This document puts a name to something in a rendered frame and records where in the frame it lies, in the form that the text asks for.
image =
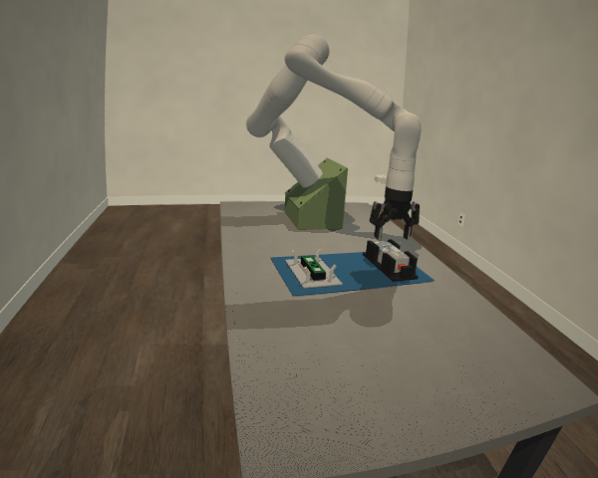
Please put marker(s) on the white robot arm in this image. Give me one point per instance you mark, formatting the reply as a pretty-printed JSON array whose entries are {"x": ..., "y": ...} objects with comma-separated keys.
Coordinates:
[{"x": 305, "y": 59}]

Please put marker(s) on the blue flat mat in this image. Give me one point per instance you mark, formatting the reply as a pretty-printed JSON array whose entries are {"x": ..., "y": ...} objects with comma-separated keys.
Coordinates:
[{"x": 354, "y": 271}]

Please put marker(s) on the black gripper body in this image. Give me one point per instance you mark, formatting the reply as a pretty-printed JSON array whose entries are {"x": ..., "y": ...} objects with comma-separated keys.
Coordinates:
[{"x": 399, "y": 199}]

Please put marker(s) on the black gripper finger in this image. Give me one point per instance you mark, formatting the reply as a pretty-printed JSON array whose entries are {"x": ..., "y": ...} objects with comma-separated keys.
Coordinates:
[
  {"x": 380, "y": 221},
  {"x": 415, "y": 207}
]

